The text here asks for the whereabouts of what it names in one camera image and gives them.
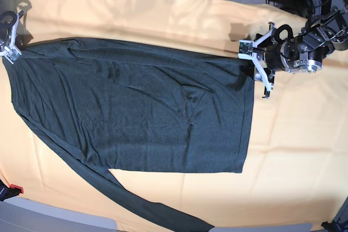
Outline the red and black clamp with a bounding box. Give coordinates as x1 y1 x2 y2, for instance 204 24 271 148
0 181 24 202

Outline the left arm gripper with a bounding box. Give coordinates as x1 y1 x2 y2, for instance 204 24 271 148
243 22 288 89

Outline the yellow table cloth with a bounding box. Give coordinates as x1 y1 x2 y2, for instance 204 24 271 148
1 0 347 231

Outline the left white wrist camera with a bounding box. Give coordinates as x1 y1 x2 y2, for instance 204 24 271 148
238 40 253 60

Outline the black clamp right corner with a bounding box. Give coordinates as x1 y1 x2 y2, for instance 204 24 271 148
321 221 347 232

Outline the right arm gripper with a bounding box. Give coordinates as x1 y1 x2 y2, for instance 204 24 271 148
1 10 24 53

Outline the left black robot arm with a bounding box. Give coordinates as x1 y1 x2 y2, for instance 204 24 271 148
238 5 347 98

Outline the dark green long-sleeve shirt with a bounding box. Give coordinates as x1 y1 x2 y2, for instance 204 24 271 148
3 38 254 231

